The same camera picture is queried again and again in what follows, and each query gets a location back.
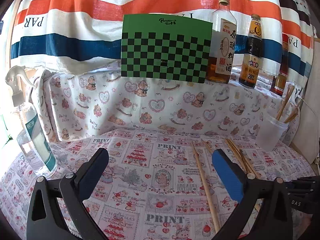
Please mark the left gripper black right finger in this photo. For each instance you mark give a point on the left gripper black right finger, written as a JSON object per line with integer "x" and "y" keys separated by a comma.
{"x": 274, "y": 220}

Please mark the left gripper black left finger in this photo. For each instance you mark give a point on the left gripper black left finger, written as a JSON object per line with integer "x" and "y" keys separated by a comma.
{"x": 45, "y": 219}

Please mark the light bamboo chopstick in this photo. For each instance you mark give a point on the light bamboo chopstick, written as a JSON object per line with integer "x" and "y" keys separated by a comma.
{"x": 236, "y": 154}
{"x": 286, "y": 99}
{"x": 294, "y": 112}
{"x": 213, "y": 212}
{"x": 238, "y": 150}
{"x": 207, "y": 147}
{"x": 249, "y": 165}

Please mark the beige cushion panel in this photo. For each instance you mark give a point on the beige cushion panel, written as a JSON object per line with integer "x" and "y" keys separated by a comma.
{"x": 306, "y": 139}

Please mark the translucent plastic cup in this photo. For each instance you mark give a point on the translucent plastic cup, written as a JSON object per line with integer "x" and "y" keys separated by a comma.
{"x": 270, "y": 132}

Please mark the clear spray bottle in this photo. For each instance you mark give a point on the clear spray bottle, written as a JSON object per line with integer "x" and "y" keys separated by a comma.
{"x": 29, "y": 134}

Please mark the Christmas print tablecloth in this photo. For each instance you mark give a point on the Christmas print tablecloth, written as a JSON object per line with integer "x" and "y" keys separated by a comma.
{"x": 151, "y": 188}

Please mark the red-capped brown sauce bottle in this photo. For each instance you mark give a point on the red-capped brown sauce bottle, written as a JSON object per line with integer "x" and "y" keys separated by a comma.
{"x": 279, "y": 82}

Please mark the dark soy sauce bottle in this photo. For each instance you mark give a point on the dark soy sauce bottle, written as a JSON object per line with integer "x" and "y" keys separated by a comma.
{"x": 252, "y": 56}

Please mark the clear cooking wine bottle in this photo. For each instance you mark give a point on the clear cooking wine bottle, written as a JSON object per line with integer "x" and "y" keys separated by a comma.
{"x": 222, "y": 45}

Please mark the teddy bear print cloth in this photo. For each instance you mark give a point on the teddy bear print cloth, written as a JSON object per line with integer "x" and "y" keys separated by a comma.
{"x": 74, "y": 107}

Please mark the green checkered paper box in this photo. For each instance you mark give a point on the green checkered paper box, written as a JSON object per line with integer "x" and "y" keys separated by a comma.
{"x": 167, "y": 47}

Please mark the striped Paris Hermes cloth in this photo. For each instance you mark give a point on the striped Paris Hermes cloth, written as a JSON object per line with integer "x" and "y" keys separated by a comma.
{"x": 77, "y": 36}

